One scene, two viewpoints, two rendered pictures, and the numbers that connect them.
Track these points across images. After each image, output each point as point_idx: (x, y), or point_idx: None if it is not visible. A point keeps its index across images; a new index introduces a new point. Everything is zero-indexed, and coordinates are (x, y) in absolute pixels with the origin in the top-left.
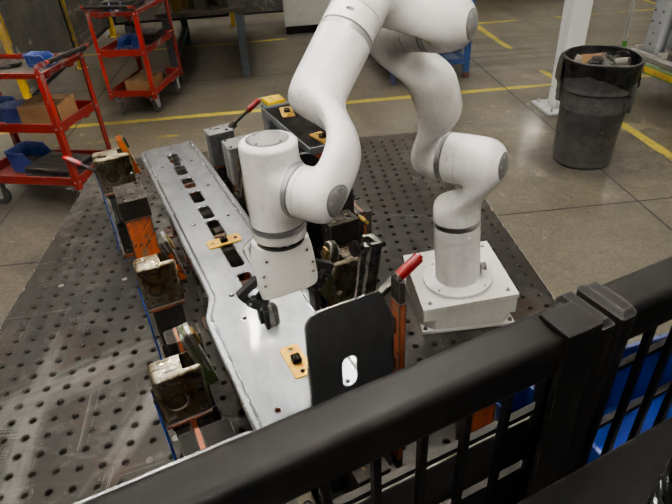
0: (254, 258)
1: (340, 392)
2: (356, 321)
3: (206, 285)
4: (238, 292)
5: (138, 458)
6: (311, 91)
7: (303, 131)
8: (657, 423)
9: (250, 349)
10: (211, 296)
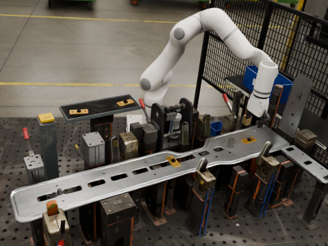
0: (267, 103)
1: (299, 101)
2: (301, 81)
3: (209, 165)
4: (268, 116)
5: (251, 235)
6: (256, 49)
7: (113, 107)
8: None
9: (246, 150)
10: (217, 162)
